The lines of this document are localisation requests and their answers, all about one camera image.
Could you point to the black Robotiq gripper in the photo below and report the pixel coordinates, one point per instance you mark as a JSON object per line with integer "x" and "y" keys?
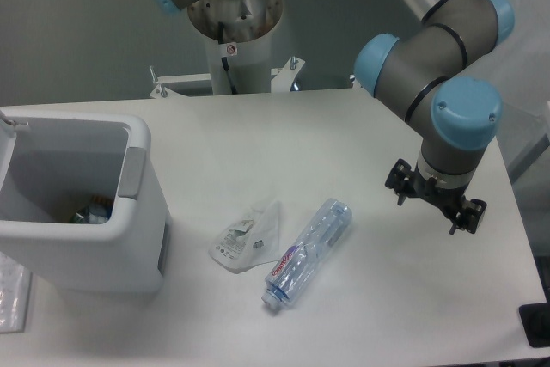
{"x": 464, "y": 214}

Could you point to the clear crushed plastic bottle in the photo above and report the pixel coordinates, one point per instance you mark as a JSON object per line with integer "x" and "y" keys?
{"x": 299, "y": 263}

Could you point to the white plastic wrapper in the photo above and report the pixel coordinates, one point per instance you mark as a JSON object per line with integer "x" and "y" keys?
{"x": 251, "y": 240}

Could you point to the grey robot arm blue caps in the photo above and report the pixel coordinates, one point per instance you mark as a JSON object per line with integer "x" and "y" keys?
{"x": 420, "y": 80}

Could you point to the trash inside bin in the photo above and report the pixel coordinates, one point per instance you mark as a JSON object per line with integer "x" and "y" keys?
{"x": 97, "y": 211}

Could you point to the white trash can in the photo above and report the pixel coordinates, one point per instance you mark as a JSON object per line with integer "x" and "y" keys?
{"x": 52, "y": 164}

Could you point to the white side table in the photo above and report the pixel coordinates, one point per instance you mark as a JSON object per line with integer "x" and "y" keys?
{"x": 519, "y": 68}

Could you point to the black device at table edge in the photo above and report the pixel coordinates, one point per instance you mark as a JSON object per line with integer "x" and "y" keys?
{"x": 535, "y": 322}

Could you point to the clear plastic sheet packet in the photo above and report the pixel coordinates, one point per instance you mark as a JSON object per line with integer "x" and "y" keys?
{"x": 16, "y": 282}

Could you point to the white pedestal base frame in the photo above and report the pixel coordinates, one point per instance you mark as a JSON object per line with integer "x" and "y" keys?
{"x": 281, "y": 80}

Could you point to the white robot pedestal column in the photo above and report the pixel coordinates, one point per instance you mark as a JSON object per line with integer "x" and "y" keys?
{"x": 237, "y": 35}

